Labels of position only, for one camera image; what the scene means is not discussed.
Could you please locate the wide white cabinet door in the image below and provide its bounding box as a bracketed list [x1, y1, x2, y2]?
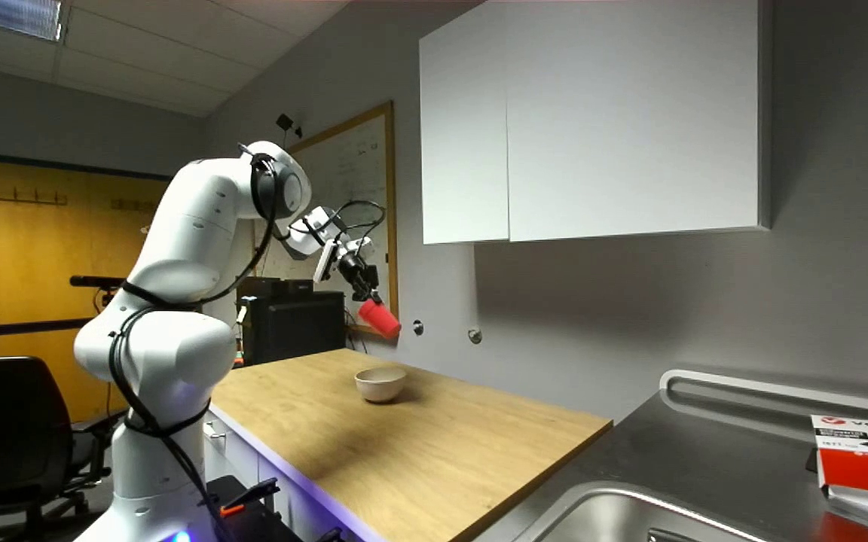
[507, 0, 761, 243]

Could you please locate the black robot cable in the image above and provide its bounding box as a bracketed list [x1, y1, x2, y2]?
[102, 147, 291, 508]

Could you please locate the stainless steel sink basin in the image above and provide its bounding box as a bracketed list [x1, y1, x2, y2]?
[513, 485, 771, 542]

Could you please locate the white metal dish rack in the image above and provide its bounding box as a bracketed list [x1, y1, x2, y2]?
[656, 366, 868, 424]

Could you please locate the framed whiteboard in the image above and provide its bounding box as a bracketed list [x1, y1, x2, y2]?
[284, 101, 401, 318]

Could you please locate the black box appliance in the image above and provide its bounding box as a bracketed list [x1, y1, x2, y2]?
[238, 277, 348, 368]

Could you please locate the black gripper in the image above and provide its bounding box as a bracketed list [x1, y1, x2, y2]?
[335, 234, 391, 309]

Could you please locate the black office chair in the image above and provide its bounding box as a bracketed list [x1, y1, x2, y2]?
[0, 353, 120, 519]

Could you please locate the narrow white cabinet door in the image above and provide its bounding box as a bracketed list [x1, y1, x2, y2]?
[416, 7, 513, 246]

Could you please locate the black robot base clamp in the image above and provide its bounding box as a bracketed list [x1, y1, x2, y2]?
[199, 473, 304, 542]

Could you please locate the red plastic cup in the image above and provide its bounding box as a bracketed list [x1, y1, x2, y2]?
[354, 299, 403, 343]

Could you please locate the ceiling light panel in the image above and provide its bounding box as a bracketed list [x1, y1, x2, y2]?
[0, 0, 66, 46]

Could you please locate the stainless steel sink counter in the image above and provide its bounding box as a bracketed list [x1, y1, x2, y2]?
[471, 390, 868, 542]

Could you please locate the white ceramic bowl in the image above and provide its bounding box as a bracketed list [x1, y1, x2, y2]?
[352, 366, 409, 406]

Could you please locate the red and white box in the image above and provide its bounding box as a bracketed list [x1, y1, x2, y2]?
[807, 409, 868, 506]

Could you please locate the small black wall camera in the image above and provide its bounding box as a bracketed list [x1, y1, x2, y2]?
[274, 112, 307, 141]

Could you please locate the white wall cabinet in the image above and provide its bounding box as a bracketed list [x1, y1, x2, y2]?
[416, 0, 771, 246]

